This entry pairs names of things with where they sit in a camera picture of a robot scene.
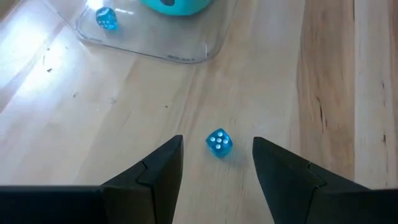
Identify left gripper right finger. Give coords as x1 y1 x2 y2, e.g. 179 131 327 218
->
252 136 398 224

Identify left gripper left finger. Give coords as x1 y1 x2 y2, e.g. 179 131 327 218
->
0 134 184 224

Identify small cyan translucent die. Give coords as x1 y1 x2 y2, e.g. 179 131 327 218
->
205 128 234 159
95 6 119 31

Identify clear plastic bin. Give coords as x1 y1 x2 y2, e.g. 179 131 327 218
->
42 0 239 65

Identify large teal foam die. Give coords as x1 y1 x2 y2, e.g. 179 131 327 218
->
139 0 214 17

